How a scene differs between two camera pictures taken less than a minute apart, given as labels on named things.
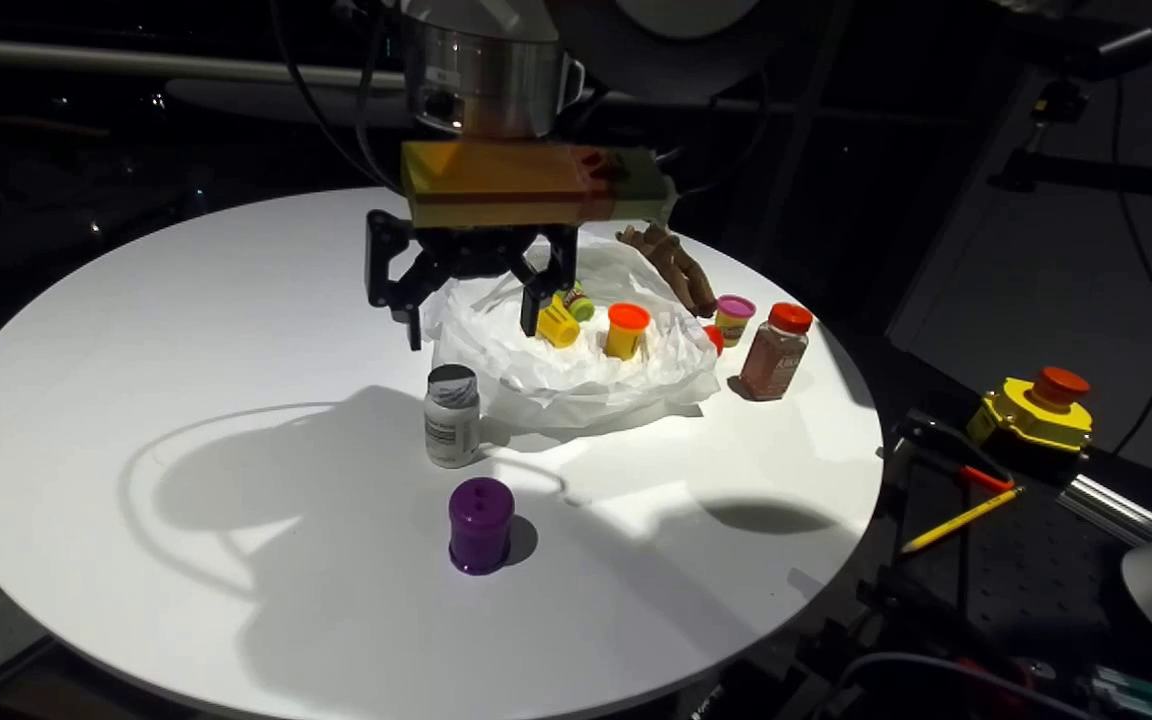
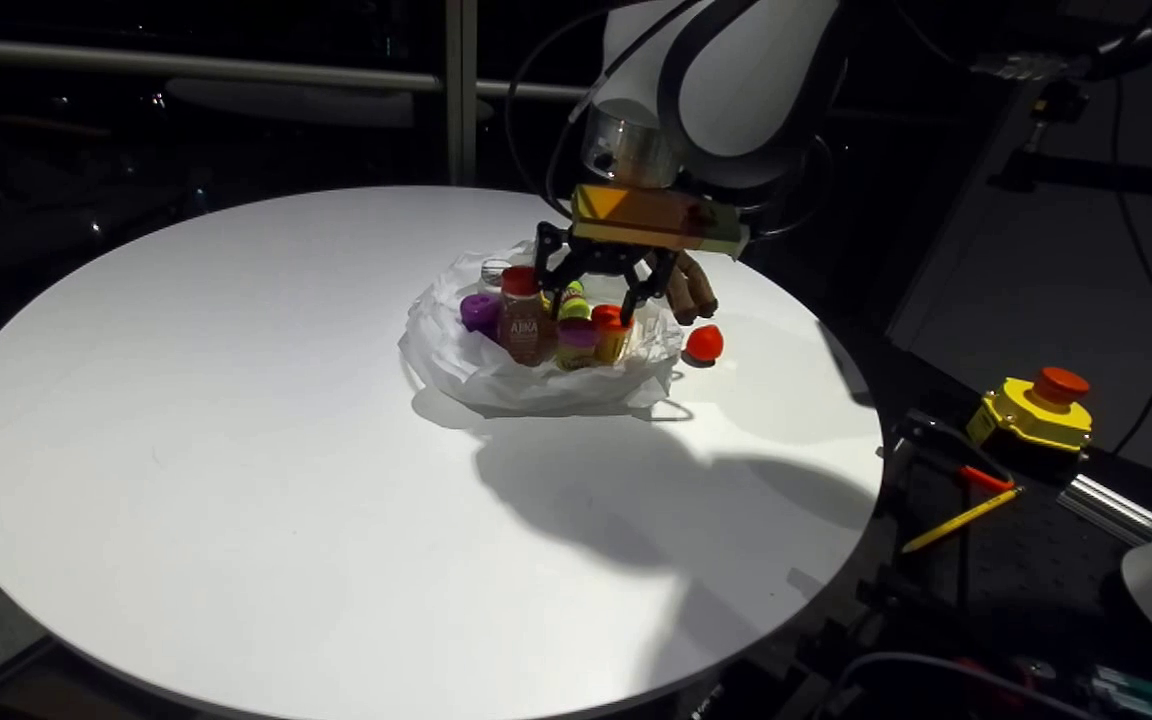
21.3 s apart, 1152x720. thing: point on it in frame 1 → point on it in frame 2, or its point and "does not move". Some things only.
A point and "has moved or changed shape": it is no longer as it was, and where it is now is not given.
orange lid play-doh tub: (627, 330) has moved or changed shape
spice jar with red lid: (772, 354) → (523, 312)
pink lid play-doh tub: (732, 319) → (579, 340)
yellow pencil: (967, 517) does not move
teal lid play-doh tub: (580, 307) does not move
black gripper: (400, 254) → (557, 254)
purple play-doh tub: (478, 520) → (481, 312)
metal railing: (172, 64) does not move
